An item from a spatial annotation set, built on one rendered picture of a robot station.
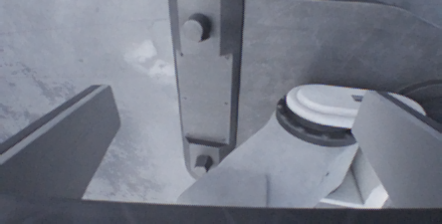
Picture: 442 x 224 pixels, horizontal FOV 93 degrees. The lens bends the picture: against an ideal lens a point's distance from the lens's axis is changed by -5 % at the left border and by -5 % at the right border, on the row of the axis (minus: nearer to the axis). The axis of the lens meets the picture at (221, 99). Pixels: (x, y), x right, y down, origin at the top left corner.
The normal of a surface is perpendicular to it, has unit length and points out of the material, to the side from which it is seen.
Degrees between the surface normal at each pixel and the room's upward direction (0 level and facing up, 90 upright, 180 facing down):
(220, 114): 0
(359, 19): 0
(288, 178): 90
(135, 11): 0
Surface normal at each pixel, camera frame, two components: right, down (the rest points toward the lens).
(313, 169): 0.01, -0.86
